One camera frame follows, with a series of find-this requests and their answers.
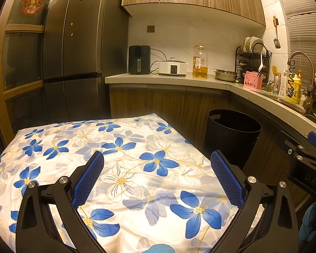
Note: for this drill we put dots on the dark steel refrigerator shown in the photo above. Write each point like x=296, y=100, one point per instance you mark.
x=81, y=44

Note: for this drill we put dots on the person's right hand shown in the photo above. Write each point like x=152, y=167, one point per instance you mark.
x=308, y=224

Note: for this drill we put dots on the wooden glass door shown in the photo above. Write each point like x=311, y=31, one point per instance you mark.
x=21, y=52

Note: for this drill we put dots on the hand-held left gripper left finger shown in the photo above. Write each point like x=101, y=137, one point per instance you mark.
x=88, y=179

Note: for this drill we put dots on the white electric cooker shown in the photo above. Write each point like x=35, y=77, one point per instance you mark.
x=172, y=68

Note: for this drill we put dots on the colourful flower decoration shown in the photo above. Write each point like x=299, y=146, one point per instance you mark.
x=32, y=4

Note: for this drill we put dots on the steel basin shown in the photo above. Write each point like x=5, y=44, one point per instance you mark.
x=225, y=76

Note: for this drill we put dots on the wooden base cabinets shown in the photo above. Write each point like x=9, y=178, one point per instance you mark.
x=160, y=100

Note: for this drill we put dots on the black dish rack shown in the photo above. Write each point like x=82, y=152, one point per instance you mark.
x=242, y=64

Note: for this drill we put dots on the hanging metal spatula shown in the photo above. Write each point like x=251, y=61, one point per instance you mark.
x=277, y=43

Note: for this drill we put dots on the small steel bowl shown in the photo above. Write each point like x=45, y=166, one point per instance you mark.
x=310, y=117

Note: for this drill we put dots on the yellow sponge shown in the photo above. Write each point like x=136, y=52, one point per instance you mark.
x=276, y=70

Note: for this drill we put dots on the blue floral tablecloth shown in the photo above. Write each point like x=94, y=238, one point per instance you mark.
x=147, y=184

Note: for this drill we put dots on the grey kitchen countertop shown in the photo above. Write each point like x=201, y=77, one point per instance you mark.
x=147, y=77

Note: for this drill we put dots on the steel sink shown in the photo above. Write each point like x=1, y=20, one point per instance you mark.
x=279, y=98

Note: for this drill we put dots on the steel kitchen faucet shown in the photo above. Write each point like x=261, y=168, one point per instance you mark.
x=300, y=53

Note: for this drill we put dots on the black air fryer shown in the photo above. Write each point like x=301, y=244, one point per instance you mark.
x=139, y=58

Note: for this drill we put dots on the black trash bin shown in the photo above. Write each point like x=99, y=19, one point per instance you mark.
x=226, y=142

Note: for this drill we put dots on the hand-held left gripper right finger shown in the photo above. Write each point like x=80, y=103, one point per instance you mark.
x=227, y=179

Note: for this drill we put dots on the white bottle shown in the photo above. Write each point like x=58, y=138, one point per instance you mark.
x=285, y=83

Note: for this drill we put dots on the drink can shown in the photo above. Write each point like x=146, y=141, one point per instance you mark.
x=277, y=85

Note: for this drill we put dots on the dark wall socket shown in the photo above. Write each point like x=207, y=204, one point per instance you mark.
x=151, y=29

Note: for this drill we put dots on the white plastic spoon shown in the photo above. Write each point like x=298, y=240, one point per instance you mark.
x=261, y=58

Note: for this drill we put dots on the window blind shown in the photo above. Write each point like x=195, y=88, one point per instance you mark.
x=305, y=26

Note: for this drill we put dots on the white plate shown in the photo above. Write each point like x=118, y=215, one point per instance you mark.
x=256, y=44
x=245, y=44

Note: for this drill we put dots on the cooking oil bottle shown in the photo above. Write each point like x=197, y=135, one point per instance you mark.
x=200, y=68

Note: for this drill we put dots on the yellow detergent bottle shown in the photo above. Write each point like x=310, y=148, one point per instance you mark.
x=296, y=91

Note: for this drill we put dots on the pink utensil holder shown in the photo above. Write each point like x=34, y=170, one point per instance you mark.
x=252, y=83

